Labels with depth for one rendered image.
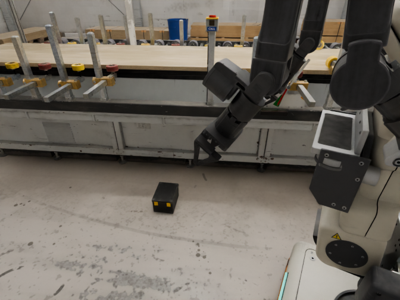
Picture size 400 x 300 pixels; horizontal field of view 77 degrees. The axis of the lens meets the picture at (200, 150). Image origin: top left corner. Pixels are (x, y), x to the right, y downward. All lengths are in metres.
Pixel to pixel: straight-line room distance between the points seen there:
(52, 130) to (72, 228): 0.99
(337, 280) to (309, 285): 0.13
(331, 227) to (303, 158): 1.50
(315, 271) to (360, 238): 0.58
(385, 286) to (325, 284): 0.55
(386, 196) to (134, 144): 1.91
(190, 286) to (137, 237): 0.47
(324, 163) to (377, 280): 0.32
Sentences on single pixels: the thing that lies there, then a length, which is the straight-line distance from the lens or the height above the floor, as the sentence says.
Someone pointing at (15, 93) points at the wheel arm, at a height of 0.82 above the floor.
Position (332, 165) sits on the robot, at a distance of 0.65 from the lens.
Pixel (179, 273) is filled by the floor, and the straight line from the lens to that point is 1.59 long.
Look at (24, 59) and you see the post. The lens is 2.09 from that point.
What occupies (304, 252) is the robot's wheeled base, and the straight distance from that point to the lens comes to 1.41.
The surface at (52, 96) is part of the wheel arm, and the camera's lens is 1.78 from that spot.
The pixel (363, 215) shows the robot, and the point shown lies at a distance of 0.77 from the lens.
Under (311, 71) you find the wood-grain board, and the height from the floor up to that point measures 0.89.
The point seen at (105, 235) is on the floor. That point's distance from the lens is 1.84.
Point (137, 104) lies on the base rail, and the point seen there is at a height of 0.70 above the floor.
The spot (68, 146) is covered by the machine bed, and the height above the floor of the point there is 0.16.
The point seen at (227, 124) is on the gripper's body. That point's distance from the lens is 0.54.
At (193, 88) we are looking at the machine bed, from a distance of 1.91.
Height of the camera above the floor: 1.35
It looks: 33 degrees down
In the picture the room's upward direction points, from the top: straight up
